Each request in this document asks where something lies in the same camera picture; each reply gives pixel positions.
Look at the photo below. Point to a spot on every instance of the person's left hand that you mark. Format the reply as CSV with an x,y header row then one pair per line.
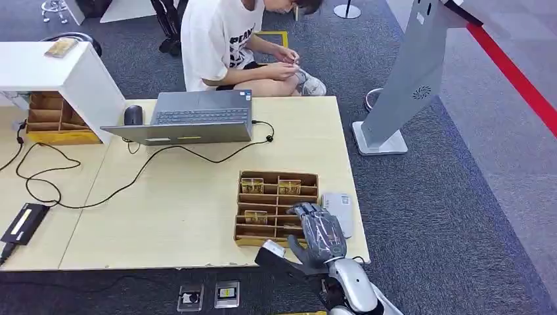
x,y
285,54

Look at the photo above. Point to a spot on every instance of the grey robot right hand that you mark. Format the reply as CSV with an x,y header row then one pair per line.
x,y
322,237

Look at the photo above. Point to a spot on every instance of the person's right hand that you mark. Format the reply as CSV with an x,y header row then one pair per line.
x,y
283,71

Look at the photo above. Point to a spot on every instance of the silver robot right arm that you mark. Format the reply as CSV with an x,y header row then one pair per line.
x,y
354,282

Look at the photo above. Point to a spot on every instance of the yellow floor tape square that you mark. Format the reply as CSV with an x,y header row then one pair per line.
x,y
285,39

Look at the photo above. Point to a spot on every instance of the white card reader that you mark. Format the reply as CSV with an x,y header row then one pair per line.
x,y
339,213

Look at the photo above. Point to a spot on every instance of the golden card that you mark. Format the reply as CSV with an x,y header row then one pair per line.
x,y
252,186
290,187
256,217
61,47

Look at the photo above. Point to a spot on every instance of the wooden card box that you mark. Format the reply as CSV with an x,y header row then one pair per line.
x,y
270,201

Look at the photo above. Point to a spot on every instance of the person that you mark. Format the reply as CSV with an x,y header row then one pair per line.
x,y
213,39

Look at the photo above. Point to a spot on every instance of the stanchion base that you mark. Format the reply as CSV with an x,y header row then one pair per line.
x,y
347,11

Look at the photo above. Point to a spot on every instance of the grey laptop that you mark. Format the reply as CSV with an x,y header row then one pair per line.
x,y
200,115

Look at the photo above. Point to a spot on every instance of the silver floor socket plate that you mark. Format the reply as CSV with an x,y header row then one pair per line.
x,y
226,294

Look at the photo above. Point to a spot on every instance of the grey kiosk stand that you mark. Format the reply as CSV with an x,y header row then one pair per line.
x,y
413,65

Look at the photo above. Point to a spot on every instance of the floor socket with plug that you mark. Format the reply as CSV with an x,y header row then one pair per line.
x,y
190,298

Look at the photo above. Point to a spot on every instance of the black computer mouse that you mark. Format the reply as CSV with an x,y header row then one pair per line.
x,y
133,115

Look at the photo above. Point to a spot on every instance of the white board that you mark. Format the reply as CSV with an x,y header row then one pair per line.
x,y
126,11

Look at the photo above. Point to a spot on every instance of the black round stool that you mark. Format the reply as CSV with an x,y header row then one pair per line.
x,y
92,43

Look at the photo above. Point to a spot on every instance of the white cabinet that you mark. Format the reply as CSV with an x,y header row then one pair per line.
x,y
87,87

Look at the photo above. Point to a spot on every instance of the white panel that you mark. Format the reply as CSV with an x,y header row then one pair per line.
x,y
75,11

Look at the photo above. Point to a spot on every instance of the red floor tape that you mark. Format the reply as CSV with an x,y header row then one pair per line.
x,y
513,74

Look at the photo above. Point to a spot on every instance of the wooden divider box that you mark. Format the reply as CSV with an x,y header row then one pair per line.
x,y
43,115

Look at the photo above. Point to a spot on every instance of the black power adapter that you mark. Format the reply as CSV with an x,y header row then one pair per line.
x,y
24,224

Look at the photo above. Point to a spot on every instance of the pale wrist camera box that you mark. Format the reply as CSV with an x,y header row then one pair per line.
x,y
274,248

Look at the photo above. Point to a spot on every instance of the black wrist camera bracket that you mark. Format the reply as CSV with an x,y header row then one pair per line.
x,y
278,264

